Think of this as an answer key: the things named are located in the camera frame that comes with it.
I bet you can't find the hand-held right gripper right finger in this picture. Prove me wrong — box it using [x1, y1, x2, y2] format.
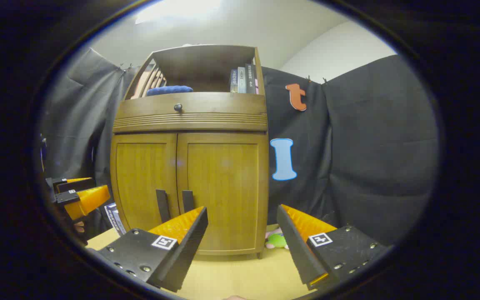
[276, 204, 390, 291]

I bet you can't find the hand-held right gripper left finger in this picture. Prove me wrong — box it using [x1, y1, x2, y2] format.
[97, 206, 209, 293]

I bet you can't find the black door handle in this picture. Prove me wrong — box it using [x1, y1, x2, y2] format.
[156, 190, 170, 223]

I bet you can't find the wooden shoe cabinet door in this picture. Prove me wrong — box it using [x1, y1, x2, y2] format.
[176, 131, 269, 255]
[111, 132, 179, 234]

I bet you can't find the wooden double-door shoe cabinet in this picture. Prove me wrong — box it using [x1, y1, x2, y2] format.
[110, 44, 270, 261]

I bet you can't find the green pink plush toy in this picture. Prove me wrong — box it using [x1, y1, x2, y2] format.
[265, 227, 290, 250]

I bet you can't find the dark blue leaning book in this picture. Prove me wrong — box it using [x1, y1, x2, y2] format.
[107, 203, 127, 236]

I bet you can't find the black backdrop cloth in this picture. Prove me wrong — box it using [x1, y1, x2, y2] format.
[40, 48, 439, 246]

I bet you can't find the blue folded towel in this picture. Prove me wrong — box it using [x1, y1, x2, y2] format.
[146, 85, 194, 97]

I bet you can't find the wooden drawer with black knob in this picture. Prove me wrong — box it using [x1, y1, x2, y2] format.
[115, 92, 268, 119]

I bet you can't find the black shelf book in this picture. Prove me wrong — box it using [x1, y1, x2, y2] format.
[245, 63, 258, 95]

